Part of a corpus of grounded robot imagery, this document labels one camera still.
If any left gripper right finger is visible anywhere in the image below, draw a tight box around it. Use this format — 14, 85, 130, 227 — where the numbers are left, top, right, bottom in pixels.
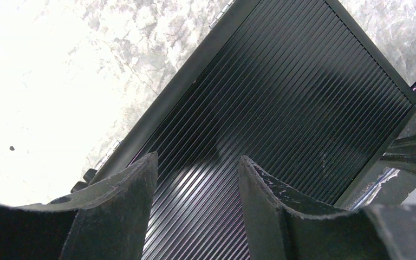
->
238, 156, 416, 259

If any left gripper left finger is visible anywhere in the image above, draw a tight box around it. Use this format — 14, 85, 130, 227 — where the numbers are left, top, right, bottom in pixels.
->
0, 152, 158, 259

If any black poker chip case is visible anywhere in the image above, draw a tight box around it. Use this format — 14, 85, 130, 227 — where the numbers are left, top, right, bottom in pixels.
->
70, 0, 416, 260

